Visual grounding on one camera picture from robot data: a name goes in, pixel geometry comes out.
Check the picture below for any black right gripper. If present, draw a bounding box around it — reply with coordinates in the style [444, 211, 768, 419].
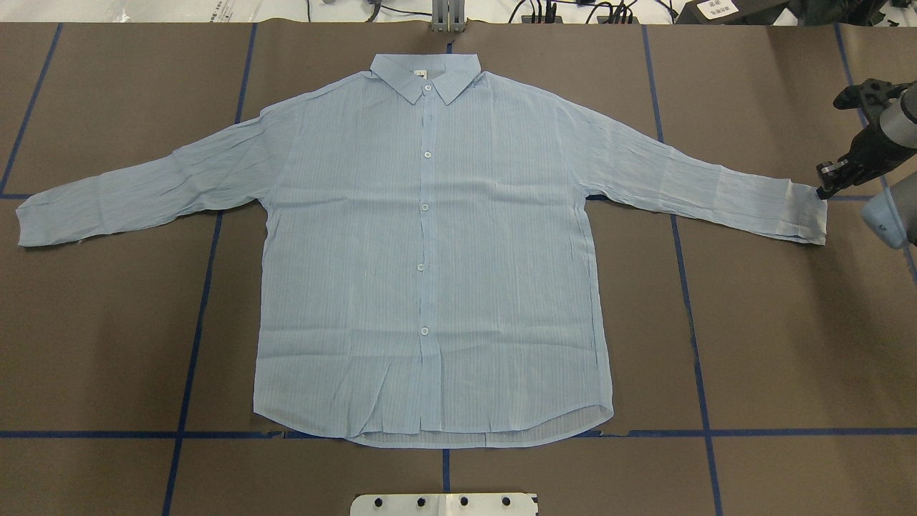
[816, 128, 905, 200]

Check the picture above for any light blue button-up shirt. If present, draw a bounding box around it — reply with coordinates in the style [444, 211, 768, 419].
[16, 54, 827, 449]

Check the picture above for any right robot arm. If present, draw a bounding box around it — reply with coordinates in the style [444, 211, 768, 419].
[816, 79, 916, 249]

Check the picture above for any black box with label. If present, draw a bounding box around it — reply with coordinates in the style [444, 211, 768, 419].
[675, 1, 789, 26]

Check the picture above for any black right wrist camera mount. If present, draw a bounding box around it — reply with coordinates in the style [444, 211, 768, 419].
[832, 78, 914, 111]

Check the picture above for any aluminium frame post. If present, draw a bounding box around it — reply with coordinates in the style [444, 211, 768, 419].
[431, 0, 467, 34]

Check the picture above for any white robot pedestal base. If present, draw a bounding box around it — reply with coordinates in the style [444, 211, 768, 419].
[350, 492, 539, 515]

